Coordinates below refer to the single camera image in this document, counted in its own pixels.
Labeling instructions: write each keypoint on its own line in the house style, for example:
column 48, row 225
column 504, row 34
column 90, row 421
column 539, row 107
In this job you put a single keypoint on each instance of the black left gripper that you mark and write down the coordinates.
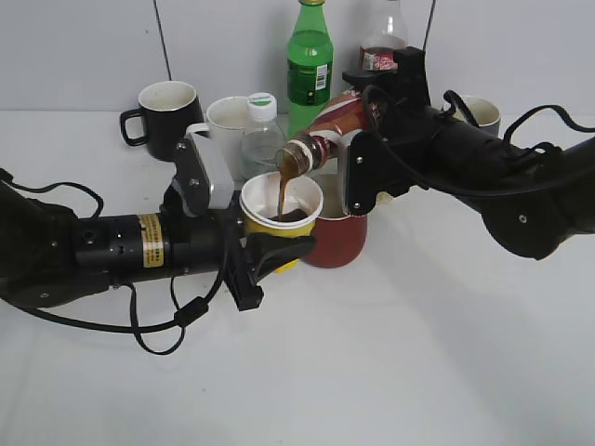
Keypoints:
column 114, row 249

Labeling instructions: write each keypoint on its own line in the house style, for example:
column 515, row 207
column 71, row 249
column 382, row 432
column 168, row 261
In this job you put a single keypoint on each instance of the clear water bottle green label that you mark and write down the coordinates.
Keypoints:
column 263, row 136

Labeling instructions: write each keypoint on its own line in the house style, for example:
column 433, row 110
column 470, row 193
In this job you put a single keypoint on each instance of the dark grey ceramic mug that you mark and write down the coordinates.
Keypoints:
column 486, row 114

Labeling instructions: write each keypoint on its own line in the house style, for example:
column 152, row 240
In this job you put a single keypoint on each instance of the black ceramic mug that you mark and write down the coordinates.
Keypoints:
column 165, row 109

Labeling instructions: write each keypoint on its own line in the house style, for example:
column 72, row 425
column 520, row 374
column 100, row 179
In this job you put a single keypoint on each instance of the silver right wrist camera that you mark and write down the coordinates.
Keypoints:
column 361, row 182

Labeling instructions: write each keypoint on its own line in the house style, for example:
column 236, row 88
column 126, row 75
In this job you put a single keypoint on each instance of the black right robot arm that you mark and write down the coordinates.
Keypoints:
column 530, row 199

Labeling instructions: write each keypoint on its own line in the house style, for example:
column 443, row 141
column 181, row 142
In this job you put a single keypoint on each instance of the red ceramic mug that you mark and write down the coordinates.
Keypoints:
column 339, row 238

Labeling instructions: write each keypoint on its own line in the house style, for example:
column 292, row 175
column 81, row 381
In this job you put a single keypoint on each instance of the cola bottle red label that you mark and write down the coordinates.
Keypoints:
column 384, row 32

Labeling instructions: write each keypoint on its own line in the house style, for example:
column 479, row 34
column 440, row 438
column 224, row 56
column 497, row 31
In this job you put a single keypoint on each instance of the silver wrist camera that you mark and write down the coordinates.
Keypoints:
column 361, row 182
column 202, row 179

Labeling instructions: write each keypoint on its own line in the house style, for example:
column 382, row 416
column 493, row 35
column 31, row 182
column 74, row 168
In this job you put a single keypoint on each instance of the white ceramic mug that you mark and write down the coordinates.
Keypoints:
column 226, row 120

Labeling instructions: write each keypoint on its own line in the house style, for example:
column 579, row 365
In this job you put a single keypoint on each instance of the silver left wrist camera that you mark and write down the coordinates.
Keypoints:
column 202, row 179

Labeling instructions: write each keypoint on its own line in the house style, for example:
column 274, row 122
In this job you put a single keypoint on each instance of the green soda bottle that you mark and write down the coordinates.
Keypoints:
column 310, row 57

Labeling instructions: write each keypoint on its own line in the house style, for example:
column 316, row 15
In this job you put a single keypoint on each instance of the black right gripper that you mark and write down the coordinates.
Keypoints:
column 420, row 146

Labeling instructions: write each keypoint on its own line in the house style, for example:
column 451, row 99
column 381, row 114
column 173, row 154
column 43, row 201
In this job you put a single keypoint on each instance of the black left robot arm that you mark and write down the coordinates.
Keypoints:
column 51, row 257

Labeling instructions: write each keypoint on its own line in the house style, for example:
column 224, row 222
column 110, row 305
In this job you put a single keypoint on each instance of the yellow paper cup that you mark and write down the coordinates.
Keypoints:
column 259, row 201

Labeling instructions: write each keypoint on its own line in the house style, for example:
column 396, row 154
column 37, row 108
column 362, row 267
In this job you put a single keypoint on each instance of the brown coffee bottle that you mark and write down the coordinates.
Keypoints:
column 329, row 135

